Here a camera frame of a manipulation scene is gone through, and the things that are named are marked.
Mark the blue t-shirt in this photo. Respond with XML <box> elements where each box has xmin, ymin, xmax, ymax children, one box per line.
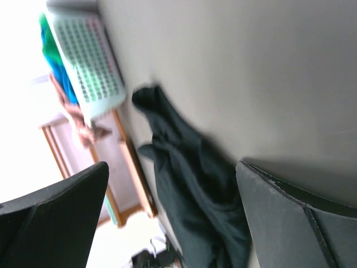
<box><xmin>40</xmin><ymin>27</ymin><xmax>80</xmax><ymax>106</ymax></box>

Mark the orange wooden rack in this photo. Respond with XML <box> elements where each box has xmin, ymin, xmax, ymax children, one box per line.
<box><xmin>39</xmin><ymin>109</ymin><xmax>157</xmax><ymax>228</ymax></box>

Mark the white laundry basket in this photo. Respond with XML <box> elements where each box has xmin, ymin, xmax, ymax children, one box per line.
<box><xmin>46</xmin><ymin>11</ymin><xmax>127</xmax><ymax>124</ymax></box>

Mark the pink t-shirt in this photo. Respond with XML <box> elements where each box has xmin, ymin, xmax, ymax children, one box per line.
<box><xmin>49</xmin><ymin>73</ymin><xmax>112</xmax><ymax>148</ymax></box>

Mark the green t-shirt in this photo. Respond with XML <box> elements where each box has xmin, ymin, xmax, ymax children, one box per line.
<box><xmin>39</xmin><ymin>13</ymin><xmax>63</xmax><ymax>65</ymax></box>

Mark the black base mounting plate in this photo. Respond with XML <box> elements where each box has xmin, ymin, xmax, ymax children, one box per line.
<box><xmin>128</xmin><ymin>236</ymin><xmax>182</xmax><ymax>268</ymax></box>

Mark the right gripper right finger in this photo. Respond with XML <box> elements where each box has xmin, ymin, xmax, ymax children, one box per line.
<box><xmin>236</xmin><ymin>161</ymin><xmax>356</xmax><ymax>267</ymax></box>

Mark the black t-shirt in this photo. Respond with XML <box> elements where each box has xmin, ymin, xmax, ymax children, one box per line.
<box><xmin>132</xmin><ymin>86</ymin><xmax>250</xmax><ymax>267</ymax></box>

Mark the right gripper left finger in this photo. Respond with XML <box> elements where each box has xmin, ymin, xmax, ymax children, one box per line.
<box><xmin>1</xmin><ymin>161</ymin><xmax>109</xmax><ymax>268</ymax></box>

